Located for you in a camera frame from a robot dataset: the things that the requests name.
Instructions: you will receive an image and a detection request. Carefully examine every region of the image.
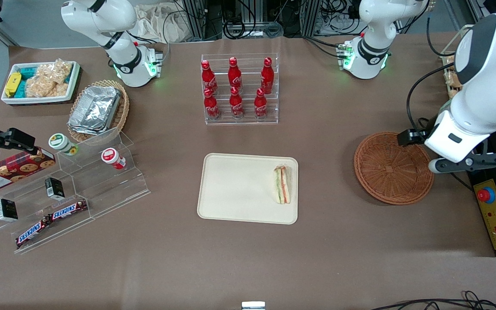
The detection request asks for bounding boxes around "aluminium foil container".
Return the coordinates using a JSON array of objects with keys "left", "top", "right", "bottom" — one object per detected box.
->
[{"left": 68, "top": 86, "right": 122, "bottom": 135}]

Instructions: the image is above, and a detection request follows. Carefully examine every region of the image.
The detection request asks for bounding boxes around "clear acrylic bottle rack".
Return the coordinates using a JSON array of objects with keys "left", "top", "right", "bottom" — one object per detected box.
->
[{"left": 201, "top": 53, "right": 279, "bottom": 126}]

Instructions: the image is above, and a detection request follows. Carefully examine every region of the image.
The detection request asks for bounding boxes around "Snickers chocolate bar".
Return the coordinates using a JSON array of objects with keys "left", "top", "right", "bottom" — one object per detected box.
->
[
  {"left": 48, "top": 199, "right": 88, "bottom": 221},
  {"left": 15, "top": 217, "right": 51, "bottom": 249}
]

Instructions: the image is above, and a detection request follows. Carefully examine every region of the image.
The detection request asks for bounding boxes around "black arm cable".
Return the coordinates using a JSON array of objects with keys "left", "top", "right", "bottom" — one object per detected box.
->
[
  {"left": 426, "top": 0, "right": 457, "bottom": 58},
  {"left": 406, "top": 63, "right": 456, "bottom": 132}
]

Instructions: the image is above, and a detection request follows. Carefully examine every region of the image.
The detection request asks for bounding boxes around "red lid yogurt cup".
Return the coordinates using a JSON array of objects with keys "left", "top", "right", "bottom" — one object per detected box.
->
[{"left": 101, "top": 148, "right": 127, "bottom": 170}]

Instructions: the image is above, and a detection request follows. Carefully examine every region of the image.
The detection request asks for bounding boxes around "yellow snack packet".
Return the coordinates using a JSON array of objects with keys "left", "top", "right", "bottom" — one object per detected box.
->
[{"left": 5, "top": 72, "right": 22, "bottom": 97}]

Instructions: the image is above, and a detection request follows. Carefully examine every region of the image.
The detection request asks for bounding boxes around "cream plastic tray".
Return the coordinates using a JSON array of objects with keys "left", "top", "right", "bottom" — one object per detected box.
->
[{"left": 197, "top": 153, "right": 299, "bottom": 225}]

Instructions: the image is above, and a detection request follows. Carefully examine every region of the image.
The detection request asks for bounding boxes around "beige cloth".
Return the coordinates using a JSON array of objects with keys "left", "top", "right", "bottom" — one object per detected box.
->
[{"left": 134, "top": 4, "right": 192, "bottom": 43}]

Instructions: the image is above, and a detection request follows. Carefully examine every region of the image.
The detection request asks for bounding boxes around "grey coiled cable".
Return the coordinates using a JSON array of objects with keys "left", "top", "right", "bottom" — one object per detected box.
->
[{"left": 222, "top": 21, "right": 284, "bottom": 40}]

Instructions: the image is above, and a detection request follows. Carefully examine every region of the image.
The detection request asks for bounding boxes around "round brown wicker basket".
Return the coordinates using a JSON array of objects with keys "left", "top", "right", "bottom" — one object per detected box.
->
[{"left": 353, "top": 131, "right": 434, "bottom": 205}]

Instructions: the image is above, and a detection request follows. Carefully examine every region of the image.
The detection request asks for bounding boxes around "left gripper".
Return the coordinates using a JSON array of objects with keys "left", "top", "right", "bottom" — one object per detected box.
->
[{"left": 397, "top": 110, "right": 492, "bottom": 163}]

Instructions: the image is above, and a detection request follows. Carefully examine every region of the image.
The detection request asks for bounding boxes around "white wire rack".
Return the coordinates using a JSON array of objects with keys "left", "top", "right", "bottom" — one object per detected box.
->
[{"left": 441, "top": 25, "right": 477, "bottom": 103}]

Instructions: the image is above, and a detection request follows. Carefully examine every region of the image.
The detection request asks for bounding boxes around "white rectangular bin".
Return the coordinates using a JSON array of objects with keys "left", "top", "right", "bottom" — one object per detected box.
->
[{"left": 1, "top": 61, "right": 81, "bottom": 106}]

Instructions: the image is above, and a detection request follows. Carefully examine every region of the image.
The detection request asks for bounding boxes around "green lid yogurt cup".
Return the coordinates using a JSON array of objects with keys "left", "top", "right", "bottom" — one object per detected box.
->
[{"left": 48, "top": 133, "right": 79, "bottom": 156}]

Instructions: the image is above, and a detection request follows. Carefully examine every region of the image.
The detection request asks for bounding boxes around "red tartan cookie box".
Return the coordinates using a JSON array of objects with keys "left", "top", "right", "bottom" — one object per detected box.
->
[{"left": 0, "top": 147, "right": 56, "bottom": 194}]

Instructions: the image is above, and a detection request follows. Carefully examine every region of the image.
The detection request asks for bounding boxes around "black yellow control box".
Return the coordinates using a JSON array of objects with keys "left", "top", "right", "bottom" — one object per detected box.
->
[{"left": 468, "top": 129, "right": 496, "bottom": 257}]

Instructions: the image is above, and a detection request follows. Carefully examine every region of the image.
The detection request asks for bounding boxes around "black cable bundle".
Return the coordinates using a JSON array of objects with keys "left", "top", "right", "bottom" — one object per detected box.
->
[{"left": 371, "top": 291, "right": 496, "bottom": 310}]

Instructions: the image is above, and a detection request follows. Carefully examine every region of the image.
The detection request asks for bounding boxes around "aluminium profile post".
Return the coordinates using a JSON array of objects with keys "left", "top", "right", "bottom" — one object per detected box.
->
[
  {"left": 182, "top": 0, "right": 208, "bottom": 41},
  {"left": 302, "top": 0, "right": 322, "bottom": 37}
]

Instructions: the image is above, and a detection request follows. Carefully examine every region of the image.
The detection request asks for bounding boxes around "red cola bottle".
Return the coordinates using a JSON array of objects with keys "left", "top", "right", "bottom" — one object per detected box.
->
[
  {"left": 229, "top": 87, "right": 245, "bottom": 119},
  {"left": 260, "top": 57, "right": 274, "bottom": 94},
  {"left": 228, "top": 56, "right": 242, "bottom": 93},
  {"left": 254, "top": 88, "right": 268, "bottom": 119},
  {"left": 204, "top": 87, "right": 220, "bottom": 121},
  {"left": 201, "top": 60, "right": 218, "bottom": 95}
]

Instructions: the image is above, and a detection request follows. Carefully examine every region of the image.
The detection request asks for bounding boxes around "triangular sandwich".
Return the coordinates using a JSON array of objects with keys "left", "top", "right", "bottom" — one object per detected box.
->
[{"left": 273, "top": 164, "right": 292, "bottom": 205}]

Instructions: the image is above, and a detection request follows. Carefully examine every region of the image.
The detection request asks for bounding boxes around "clear acrylic stepped stand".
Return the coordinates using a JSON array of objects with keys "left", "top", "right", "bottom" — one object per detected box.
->
[{"left": 0, "top": 126, "right": 151, "bottom": 254}]

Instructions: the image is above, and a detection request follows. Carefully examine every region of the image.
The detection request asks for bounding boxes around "small black box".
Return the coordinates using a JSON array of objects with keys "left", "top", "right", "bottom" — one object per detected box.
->
[
  {"left": 44, "top": 177, "right": 65, "bottom": 201},
  {"left": 0, "top": 198, "right": 19, "bottom": 223}
]

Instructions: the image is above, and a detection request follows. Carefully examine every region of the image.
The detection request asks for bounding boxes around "oval light wicker basket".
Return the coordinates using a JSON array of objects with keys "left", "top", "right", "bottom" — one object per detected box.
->
[{"left": 67, "top": 79, "right": 130, "bottom": 143}]

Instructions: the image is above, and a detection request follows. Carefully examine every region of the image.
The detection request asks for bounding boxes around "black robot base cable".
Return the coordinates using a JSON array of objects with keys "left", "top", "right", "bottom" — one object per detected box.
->
[{"left": 303, "top": 36, "right": 344, "bottom": 59}]

